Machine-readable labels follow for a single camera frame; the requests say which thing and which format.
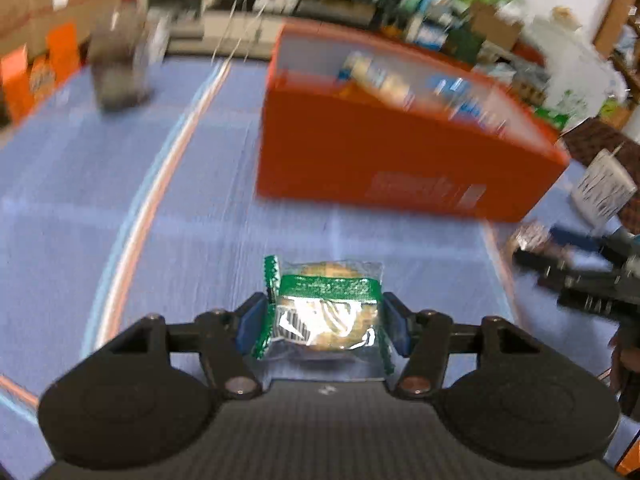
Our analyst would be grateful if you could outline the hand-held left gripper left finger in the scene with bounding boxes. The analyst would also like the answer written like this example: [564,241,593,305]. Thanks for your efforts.
[90,292,268,400]

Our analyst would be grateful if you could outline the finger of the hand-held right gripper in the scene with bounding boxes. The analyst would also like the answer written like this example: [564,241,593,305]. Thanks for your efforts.
[511,249,576,288]
[547,226,608,257]

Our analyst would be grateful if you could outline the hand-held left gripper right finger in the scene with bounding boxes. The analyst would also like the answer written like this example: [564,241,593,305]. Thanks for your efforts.
[381,292,548,401]

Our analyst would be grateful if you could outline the clear chocolate chip cookie packet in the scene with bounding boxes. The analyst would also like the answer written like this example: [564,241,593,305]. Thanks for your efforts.
[506,221,557,262]

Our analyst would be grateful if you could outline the green striped cookie packet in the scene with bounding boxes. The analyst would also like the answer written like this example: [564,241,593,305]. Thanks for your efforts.
[251,254,397,377]

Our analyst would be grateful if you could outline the orange cardboard box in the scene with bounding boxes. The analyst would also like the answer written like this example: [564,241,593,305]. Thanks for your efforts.
[255,21,572,224]

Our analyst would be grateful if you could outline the blue cookie packet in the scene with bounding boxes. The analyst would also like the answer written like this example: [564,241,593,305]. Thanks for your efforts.
[429,76,507,132]

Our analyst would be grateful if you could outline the biscuit packet red ends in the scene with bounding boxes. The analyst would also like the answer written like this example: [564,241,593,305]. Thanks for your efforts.
[344,51,417,110]

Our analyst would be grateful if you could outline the white striped packet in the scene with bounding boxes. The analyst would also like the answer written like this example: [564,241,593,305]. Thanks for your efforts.
[571,149,634,227]

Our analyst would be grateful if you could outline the brown checked chair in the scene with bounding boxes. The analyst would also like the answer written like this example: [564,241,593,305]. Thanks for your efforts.
[559,115,640,237]

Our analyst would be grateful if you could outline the glass jar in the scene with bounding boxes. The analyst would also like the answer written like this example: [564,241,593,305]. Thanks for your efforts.
[89,9,157,112]

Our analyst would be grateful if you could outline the white television stand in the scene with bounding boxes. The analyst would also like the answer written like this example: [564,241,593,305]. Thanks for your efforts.
[169,0,402,58]

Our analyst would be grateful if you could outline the small orange box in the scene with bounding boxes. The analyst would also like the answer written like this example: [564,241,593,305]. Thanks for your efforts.
[0,24,82,122]

